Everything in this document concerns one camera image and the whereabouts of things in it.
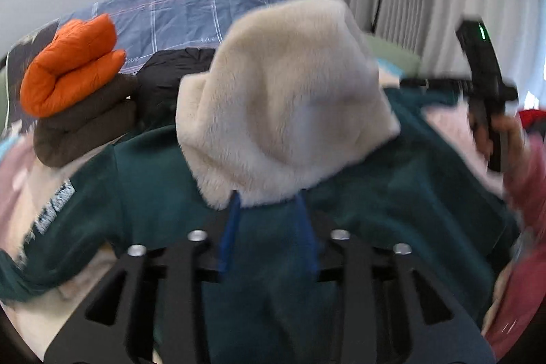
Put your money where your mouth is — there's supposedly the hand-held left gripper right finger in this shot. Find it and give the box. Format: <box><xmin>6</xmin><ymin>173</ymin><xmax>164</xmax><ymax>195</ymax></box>
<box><xmin>298</xmin><ymin>197</ymin><xmax>496</xmax><ymax>364</ymax></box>

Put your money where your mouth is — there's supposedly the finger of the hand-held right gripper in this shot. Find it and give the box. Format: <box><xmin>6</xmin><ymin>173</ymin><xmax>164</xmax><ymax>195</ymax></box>
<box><xmin>400</xmin><ymin>77</ymin><xmax>468</xmax><ymax>92</ymax></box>

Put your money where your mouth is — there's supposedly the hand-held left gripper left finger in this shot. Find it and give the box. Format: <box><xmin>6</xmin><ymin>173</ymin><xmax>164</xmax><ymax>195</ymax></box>
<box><xmin>43</xmin><ymin>191</ymin><xmax>244</xmax><ymax>364</ymax></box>

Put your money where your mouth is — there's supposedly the dark green sweater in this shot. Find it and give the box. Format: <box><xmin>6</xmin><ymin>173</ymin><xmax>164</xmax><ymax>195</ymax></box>
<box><xmin>0</xmin><ymin>85</ymin><xmax>522</xmax><ymax>364</ymax></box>

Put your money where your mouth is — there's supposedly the cream fleece jacket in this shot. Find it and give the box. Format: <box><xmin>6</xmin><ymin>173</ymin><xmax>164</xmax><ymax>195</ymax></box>
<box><xmin>176</xmin><ymin>0</ymin><xmax>402</xmax><ymax>208</ymax></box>

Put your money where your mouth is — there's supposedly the person's right hand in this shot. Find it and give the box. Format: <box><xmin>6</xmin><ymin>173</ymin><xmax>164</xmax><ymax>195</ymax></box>
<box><xmin>490</xmin><ymin>115</ymin><xmax>530</xmax><ymax>177</ymax></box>

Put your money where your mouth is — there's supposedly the pale green sheet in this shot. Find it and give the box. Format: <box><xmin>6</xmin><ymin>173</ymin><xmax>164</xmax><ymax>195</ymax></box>
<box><xmin>366</xmin><ymin>35</ymin><xmax>424</xmax><ymax>80</ymax></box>

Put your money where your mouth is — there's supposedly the red cloth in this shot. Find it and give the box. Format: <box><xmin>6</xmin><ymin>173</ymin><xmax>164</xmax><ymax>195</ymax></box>
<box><xmin>517</xmin><ymin>109</ymin><xmax>546</xmax><ymax>135</ymax></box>

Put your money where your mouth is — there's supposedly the black jacket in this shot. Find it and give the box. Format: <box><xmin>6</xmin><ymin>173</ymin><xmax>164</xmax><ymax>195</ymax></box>
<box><xmin>132</xmin><ymin>47</ymin><xmax>222</xmax><ymax>130</ymax></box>

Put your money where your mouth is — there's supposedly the brown knit garment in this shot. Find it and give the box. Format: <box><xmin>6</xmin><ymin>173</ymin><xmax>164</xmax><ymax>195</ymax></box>
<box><xmin>33</xmin><ymin>73</ymin><xmax>139</xmax><ymax>169</ymax></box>

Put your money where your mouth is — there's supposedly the blue plaid duvet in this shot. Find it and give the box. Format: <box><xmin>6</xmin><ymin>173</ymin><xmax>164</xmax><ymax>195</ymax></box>
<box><xmin>9</xmin><ymin>0</ymin><xmax>316</xmax><ymax>126</ymax></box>

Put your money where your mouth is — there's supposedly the orange puffer jacket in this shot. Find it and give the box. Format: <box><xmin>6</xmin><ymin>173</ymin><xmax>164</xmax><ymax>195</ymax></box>
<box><xmin>19</xmin><ymin>13</ymin><xmax>127</xmax><ymax>118</ymax></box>

